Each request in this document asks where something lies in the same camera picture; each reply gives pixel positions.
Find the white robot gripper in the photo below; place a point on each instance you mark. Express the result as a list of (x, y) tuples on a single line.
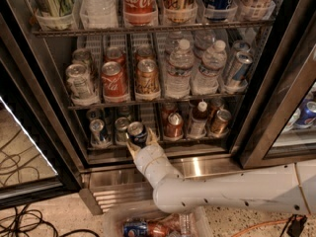
[(148, 154)]

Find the blue pepsi can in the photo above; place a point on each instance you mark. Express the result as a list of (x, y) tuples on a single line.
[(135, 228), (137, 133)]

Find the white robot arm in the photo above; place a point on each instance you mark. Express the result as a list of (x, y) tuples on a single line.
[(289, 188)]

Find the green silver can bottom shelf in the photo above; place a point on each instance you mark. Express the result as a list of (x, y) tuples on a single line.
[(121, 126)]

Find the red can bottom shelf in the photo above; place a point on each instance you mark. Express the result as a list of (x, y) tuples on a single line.
[(174, 126)]

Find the silver blue can bottom left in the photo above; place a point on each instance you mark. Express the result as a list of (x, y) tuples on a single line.
[(99, 132)]

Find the red coca-cola can middle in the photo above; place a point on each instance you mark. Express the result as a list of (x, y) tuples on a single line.
[(113, 79)]

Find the orange can middle shelf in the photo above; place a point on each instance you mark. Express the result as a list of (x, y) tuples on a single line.
[(147, 79)]

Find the bronze can bottom right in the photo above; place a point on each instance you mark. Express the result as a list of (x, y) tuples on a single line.
[(220, 122)]

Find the blue pepsi can in bin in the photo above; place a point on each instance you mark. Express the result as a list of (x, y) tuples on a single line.
[(135, 228)]

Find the silver white can middle shelf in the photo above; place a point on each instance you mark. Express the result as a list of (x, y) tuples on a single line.
[(79, 81)]

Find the glass fridge door left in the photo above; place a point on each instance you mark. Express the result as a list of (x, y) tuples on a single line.
[(31, 168)]

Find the glass fridge door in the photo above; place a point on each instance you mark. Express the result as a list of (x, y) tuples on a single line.
[(31, 168), (282, 84)]

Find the silver blue slim can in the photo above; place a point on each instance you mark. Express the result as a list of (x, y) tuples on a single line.
[(238, 68)]

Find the glass fridge door right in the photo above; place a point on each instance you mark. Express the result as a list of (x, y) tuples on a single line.
[(282, 84)]

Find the clear bottle top shelf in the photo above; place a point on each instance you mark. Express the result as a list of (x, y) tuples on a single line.
[(99, 14)]

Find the pepsi can behind right door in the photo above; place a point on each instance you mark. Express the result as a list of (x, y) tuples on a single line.
[(307, 116)]

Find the small white-capped bottle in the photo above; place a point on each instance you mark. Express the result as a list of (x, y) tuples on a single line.
[(198, 120)]

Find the clear water bottle left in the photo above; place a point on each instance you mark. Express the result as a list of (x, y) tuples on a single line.
[(179, 69)]

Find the clear water bottle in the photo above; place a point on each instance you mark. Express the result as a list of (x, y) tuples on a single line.
[(179, 69), (212, 62)]

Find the clear plastic bin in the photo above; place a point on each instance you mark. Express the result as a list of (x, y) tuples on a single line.
[(146, 210)]

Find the plastic bottle in bin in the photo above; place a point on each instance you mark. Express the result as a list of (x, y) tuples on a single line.
[(174, 225)]

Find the clear water bottle right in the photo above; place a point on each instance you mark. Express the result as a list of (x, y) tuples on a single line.
[(212, 62)]

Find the red coca-cola bottle top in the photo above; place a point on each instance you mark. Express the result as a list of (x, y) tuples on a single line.
[(138, 12)]

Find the black plug on floor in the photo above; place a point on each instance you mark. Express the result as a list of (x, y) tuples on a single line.
[(296, 226)]

